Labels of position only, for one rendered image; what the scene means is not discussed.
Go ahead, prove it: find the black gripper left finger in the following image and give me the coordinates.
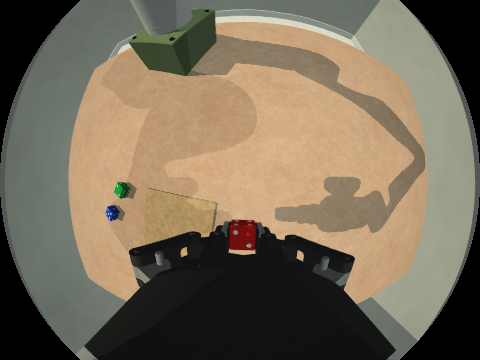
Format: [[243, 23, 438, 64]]
[[129, 221, 231, 287]]

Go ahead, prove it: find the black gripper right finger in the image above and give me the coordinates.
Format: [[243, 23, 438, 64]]
[[255, 222, 355, 290]]

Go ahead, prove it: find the olive-tan square mat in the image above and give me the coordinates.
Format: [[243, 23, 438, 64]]
[[145, 188, 216, 245]]

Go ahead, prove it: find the red die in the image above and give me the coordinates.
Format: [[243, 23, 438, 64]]
[[229, 219, 256, 250]]

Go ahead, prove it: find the green die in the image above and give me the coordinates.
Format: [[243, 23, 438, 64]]
[[114, 182, 130, 199]]

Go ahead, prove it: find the blue die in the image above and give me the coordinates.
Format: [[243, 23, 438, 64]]
[[105, 205, 120, 221]]

